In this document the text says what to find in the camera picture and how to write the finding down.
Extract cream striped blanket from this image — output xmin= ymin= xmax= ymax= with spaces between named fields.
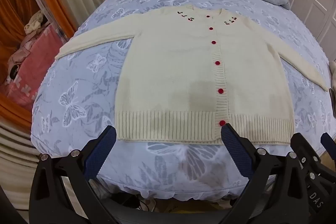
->
xmin=0 ymin=119 xmax=43 ymax=214

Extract pink printed blanket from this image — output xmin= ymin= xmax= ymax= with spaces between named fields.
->
xmin=4 ymin=27 xmax=67 ymax=109

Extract orange curtain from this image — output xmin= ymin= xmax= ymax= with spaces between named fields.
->
xmin=0 ymin=0 xmax=78 ymax=130

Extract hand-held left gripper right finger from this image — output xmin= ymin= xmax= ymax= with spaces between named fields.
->
xmin=218 ymin=123 xmax=315 ymax=224

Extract black cables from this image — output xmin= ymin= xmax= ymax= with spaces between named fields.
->
xmin=113 ymin=195 xmax=156 ymax=212

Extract bed with butterfly print sheet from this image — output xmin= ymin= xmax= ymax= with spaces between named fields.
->
xmin=30 ymin=0 xmax=332 ymax=201

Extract cream knit cardigan red buttons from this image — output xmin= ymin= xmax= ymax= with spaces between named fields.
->
xmin=55 ymin=5 xmax=330 ymax=146

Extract cream clothing pile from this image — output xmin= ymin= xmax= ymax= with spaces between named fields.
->
xmin=24 ymin=10 xmax=50 ymax=34

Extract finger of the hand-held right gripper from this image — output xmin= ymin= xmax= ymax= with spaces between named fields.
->
xmin=289 ymin=132 xmax=319 ymax=169
xmin=320 ymin=132 xmax=336 ymax=161

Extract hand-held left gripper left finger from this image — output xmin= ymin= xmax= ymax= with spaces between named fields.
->
xmin=29 ymin=125 xmax=117 ymax=224

